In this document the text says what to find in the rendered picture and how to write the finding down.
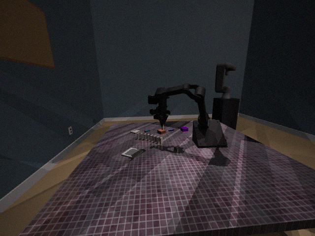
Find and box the orange block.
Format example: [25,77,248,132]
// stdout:
[157,129,166,134]

